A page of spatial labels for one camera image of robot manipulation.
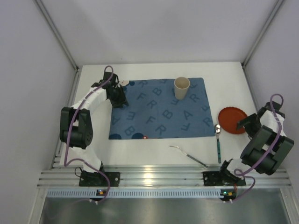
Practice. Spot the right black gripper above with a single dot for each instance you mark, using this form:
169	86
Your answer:
244	121

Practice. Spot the metal spoon green handle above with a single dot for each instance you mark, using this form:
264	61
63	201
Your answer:
217	129

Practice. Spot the aluminium frame post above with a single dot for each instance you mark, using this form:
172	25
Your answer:
46	15
269	20

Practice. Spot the right aluminium frame post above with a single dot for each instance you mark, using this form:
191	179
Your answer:
269	20

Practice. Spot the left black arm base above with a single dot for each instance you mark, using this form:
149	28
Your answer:
88	179

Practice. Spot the left aluminium frame post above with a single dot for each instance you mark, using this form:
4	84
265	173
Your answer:
46	15

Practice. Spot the beige plastic cup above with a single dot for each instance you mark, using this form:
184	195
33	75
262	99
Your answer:
181	86

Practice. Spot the red plastic plate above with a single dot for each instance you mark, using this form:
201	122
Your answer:
229	117

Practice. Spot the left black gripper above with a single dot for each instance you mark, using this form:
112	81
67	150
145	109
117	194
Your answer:
119	97

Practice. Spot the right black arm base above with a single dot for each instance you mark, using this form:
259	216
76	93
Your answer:
216	178

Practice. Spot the blue letter-print cloth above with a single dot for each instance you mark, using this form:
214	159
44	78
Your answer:
154	112

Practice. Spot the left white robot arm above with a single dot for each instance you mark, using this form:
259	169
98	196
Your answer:
76	129

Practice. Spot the aluminium mounting rail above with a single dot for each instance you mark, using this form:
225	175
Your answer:
157	176

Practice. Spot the slotted grey cable duct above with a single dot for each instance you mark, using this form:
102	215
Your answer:
140	193

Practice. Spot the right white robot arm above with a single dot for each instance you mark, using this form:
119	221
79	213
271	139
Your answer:
268	145

